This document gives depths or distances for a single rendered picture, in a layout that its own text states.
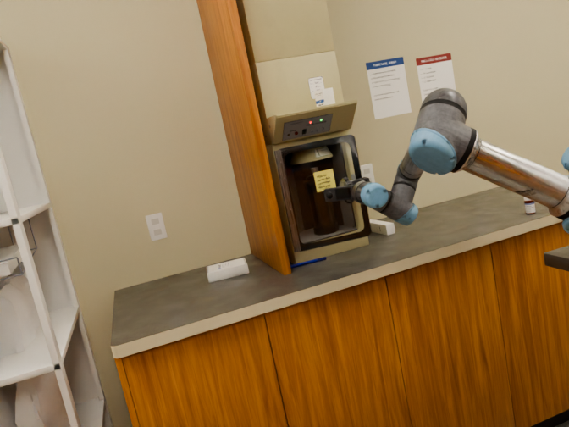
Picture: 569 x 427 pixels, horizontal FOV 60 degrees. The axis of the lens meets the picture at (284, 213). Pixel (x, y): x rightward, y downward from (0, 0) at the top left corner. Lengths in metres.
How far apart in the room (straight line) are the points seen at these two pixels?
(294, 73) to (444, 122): 0.81
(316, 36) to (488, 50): 1.23
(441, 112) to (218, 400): 1.09
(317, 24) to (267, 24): 0.19
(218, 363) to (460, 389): 0.94
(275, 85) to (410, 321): 0.99
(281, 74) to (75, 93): 0.86
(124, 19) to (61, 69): 0.33
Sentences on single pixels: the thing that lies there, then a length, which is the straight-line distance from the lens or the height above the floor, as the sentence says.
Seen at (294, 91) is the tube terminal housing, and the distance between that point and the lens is 1.89.
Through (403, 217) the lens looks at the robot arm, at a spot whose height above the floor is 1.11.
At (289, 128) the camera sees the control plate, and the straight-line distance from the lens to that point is 1.79.
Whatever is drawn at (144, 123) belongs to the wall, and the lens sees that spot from 2.21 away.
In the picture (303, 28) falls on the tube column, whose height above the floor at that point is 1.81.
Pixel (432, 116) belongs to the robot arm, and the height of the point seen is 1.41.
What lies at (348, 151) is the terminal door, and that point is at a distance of 1.89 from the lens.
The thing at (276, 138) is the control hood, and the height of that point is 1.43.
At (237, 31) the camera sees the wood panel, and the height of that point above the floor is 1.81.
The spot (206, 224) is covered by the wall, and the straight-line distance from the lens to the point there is 2.24.
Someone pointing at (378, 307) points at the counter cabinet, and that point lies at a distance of 1.78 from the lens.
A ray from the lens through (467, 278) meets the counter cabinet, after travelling 1.96.
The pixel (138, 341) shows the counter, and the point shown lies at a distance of 1.55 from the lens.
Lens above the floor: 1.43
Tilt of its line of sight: 9 degrees down
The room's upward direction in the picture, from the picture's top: 12 degrees counter-clockwise
